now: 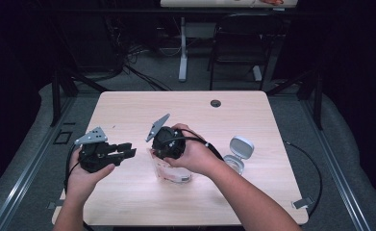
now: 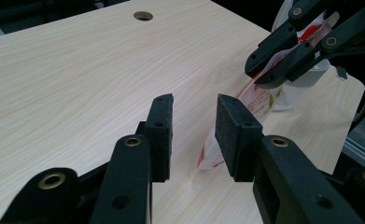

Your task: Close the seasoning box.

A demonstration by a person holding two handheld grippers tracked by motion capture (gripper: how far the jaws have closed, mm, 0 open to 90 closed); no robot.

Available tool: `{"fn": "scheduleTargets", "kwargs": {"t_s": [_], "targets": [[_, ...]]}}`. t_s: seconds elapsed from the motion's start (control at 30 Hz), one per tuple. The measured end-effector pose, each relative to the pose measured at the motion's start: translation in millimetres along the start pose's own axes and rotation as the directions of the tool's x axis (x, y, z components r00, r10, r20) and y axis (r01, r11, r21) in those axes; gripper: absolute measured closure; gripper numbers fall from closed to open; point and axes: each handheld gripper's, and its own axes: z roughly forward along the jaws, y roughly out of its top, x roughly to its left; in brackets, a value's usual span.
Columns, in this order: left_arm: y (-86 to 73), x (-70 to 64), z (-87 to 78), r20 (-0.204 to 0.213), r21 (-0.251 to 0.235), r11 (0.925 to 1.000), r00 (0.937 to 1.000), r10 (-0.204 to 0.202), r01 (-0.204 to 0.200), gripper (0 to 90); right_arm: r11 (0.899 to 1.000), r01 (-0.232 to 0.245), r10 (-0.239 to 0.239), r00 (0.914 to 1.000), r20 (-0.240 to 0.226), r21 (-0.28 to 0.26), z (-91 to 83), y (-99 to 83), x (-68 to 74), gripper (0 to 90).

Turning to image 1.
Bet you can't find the light wooden desk top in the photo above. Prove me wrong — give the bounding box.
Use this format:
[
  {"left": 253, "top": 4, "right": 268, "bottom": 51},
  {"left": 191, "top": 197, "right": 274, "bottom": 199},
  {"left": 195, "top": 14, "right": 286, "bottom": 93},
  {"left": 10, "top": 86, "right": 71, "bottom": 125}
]
[{"left": 160, "top": 0, "right": 302, "bottom": 9}]

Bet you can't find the black folding chair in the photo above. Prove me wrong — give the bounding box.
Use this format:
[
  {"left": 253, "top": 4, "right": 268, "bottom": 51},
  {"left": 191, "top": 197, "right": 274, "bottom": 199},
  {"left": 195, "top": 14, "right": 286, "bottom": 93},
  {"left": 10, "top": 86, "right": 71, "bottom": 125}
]
[{"left": 207, "top": 13, "right": 285, "bottom": 91}]

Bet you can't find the person's right hand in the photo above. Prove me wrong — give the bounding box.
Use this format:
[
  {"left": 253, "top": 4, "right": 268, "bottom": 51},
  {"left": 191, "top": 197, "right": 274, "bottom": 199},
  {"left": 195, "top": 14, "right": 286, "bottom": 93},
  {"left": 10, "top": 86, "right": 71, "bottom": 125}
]
[{"left": 163, "top": 123, "right": 223, "bottom": 177}]

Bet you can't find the white desk foot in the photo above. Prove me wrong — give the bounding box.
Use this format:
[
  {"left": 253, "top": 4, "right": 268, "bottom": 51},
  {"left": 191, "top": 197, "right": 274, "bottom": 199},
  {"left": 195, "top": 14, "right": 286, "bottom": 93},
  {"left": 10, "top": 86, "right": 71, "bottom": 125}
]
[{"left": 252, "top": 65, "right": 263, "bottom": 82}]

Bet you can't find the black metal stand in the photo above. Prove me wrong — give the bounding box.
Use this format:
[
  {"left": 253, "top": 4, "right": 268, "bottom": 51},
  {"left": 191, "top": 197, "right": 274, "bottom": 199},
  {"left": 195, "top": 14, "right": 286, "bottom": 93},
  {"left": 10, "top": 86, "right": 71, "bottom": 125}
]
[
  {"left": 265, "top": 68, "right": 324, "bottom": 131},
  {"left": 50, "top": 68, "right": 110, "bottom": 128}
]

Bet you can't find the bundle of floor cables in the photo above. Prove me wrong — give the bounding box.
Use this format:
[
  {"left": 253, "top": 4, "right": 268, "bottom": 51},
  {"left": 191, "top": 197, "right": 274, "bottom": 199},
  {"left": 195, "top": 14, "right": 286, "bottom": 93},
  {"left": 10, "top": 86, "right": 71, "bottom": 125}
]
[{"left": 105, "top": 15, "right": 174, "bottom": 92}]

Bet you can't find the black square floor frame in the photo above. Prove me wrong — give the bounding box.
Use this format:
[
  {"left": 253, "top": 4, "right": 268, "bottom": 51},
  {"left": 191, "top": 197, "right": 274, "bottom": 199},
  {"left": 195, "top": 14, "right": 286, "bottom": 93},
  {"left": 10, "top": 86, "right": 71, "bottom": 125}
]
[{"left": 53, "top": 129, "right": 73, "bottom": 145}]

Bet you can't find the person's left hand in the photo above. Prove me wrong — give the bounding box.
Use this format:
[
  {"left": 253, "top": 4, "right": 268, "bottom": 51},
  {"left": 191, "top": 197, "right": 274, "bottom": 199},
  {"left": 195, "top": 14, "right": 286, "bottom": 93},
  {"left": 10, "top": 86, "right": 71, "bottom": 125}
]
[{"left": 65, "top": 148, "right": 116, "bottom": 201}]

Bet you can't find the aluminium floor rail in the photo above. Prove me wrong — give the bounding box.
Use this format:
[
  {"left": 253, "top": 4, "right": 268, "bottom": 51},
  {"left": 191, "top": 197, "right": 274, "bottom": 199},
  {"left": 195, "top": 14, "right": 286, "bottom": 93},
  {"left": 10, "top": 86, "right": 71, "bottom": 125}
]
[
  {"left": 0, "top": 95, "right": 78, "bottom": 231},
  {"left": 299, "top": 99, "right": 372, "bottom": 231}
]

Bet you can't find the red and white refill pouch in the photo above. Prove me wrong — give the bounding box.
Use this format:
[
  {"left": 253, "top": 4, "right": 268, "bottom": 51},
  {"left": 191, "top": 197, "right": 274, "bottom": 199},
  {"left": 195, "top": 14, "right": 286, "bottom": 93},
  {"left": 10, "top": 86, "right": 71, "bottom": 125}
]
[{"left": 148, "top": 147, "right": 193, "bottom": 185}]

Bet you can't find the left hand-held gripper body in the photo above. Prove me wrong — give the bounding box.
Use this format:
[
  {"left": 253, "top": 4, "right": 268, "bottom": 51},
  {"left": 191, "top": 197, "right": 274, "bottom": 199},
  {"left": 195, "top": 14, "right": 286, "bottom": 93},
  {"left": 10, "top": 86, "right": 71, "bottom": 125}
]
[{"left": 74, "top": 126, "right": 119, "bottom": 173}]

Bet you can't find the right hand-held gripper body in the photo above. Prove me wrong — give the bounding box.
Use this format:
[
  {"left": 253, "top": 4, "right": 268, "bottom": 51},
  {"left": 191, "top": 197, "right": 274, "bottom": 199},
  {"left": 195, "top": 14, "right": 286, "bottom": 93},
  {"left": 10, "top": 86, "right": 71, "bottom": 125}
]
[{"left": 145, "top": 113, "right": 188, "bottom": 161}]

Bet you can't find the right hand-held gripper cable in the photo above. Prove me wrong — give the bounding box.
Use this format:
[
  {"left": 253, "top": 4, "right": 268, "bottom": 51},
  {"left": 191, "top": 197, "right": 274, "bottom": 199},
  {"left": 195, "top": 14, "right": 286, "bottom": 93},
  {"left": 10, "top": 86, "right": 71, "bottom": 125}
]
[{"left": 163, "top": 128, "right": 323, "bottom": 219}]

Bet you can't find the hand-held gripper cable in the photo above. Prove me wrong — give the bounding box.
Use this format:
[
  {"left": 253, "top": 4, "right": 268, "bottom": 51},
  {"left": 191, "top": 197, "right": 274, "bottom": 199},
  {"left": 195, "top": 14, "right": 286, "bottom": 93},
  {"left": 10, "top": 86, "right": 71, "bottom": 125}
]
[
  {"left": 163, "top": 128, "right": 323, "bottom": 219},
  {"left": 63, "top": 143, "right": 95, "bottom": 231}
]

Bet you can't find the white flip-lid container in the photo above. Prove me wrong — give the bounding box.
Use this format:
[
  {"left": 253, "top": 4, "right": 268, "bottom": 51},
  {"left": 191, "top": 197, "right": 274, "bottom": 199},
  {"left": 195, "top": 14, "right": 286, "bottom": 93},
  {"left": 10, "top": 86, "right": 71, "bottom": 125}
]
[{"left": 223, "top": 135, "right": 255, "bottom": 176}]

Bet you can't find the grey corner clip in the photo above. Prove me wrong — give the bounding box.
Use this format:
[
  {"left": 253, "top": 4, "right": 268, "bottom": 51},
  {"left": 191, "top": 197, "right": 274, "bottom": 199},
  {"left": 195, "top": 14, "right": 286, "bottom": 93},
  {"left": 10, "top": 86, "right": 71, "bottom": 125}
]
[
  {"left": 46, "top": 200, "right": 64, "bottom": 210},
  {"left": 291, "top": 196, "right": 314, "bottom": 210}
]

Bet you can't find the white desk leg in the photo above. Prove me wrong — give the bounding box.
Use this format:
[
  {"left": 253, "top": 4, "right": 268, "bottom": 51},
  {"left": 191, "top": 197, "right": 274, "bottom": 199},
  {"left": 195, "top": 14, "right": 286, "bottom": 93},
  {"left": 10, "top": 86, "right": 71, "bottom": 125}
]
[{"left": 178, "top": 16, "right": 188, "bottom": 83}]

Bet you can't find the left hand-held gripper cable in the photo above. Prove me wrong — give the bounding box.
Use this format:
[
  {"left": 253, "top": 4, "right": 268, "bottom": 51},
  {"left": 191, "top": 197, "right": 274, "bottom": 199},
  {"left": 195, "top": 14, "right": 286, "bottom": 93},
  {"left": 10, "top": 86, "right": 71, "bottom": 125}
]
[{"left": 63, "top": 143, "right": 95, "bottom": 231}]

